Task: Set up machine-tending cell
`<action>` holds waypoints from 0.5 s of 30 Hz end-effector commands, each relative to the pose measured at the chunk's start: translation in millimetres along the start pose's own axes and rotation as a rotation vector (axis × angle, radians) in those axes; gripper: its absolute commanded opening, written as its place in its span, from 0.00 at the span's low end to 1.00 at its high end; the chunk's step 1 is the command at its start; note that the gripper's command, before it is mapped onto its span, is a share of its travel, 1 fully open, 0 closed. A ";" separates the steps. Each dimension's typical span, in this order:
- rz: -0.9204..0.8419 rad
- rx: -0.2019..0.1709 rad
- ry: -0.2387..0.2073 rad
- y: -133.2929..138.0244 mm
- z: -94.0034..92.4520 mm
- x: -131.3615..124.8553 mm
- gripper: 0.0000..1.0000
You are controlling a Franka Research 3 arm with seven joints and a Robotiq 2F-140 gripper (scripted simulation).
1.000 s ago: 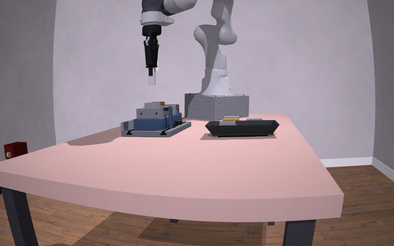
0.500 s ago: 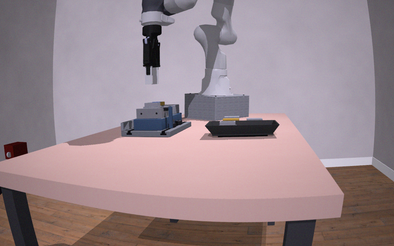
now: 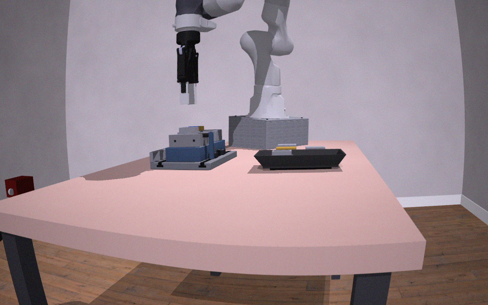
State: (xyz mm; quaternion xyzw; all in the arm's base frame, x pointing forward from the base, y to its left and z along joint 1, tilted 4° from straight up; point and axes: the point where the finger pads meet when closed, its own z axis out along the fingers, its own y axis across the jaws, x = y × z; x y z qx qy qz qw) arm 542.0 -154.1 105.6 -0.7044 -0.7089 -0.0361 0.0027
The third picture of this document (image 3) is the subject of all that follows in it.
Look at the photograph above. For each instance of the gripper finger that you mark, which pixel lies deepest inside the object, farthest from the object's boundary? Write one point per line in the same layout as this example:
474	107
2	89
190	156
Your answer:
193	78
183	73

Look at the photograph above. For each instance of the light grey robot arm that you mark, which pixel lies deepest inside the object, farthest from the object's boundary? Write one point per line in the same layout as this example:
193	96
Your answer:
267	101

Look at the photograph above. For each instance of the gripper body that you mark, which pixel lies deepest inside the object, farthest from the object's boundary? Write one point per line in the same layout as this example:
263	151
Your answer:
188	39

